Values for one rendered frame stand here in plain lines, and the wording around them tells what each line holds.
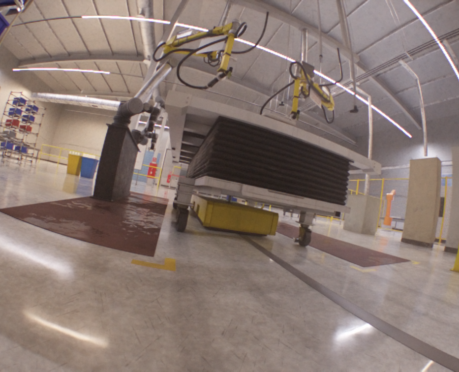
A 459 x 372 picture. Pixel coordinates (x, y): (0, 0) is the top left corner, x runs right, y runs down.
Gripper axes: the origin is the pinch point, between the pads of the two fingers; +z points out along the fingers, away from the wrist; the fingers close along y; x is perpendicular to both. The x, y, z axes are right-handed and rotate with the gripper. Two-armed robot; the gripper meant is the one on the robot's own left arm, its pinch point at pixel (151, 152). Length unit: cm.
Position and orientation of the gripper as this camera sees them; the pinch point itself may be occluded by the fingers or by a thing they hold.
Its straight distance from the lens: 417.6
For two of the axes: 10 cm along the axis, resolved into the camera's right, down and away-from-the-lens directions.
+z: -1.9, 9.8, -0.5
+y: -9.2, -1.9, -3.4
